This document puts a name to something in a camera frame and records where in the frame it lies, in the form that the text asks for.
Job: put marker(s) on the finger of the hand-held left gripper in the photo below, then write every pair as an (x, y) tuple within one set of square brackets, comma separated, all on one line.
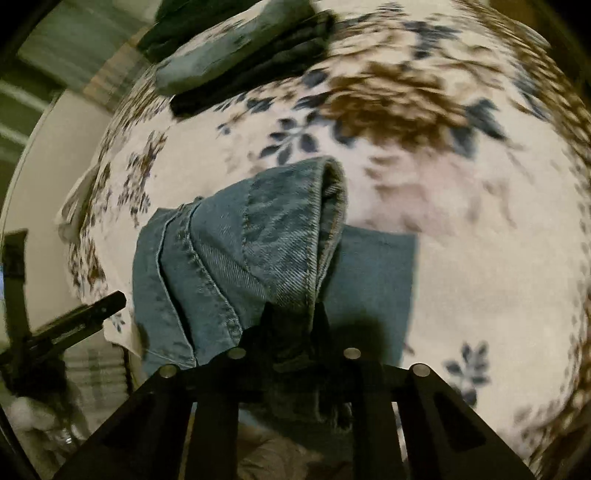
[(87, 316), (16, 286)]

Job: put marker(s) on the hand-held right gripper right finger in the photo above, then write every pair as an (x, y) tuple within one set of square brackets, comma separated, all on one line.
[(358, 374)]

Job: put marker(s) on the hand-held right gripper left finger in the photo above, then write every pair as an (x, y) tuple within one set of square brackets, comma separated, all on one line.
[(251, 357)]

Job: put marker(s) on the blue jeans pants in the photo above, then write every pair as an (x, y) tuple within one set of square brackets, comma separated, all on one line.
[(277, 230)]

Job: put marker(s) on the plaid cloth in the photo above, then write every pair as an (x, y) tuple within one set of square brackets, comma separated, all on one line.
[(97, 369)]

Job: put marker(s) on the person's beige robe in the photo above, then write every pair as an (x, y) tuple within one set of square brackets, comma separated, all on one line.
[(277, 457)]

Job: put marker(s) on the floral bed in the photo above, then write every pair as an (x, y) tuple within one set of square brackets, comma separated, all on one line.
[(461, 230)]

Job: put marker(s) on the green curtain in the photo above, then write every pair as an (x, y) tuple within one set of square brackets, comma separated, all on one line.
[(69, 50)]

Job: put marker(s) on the folded dark jeans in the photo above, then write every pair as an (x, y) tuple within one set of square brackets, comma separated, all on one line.
[(263, 74)]

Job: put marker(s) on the dark green blanket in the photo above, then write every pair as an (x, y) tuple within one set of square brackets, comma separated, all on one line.
[(166, 34)]

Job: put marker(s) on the folded light blue jeans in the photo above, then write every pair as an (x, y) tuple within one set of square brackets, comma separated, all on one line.
[(221, 55)]

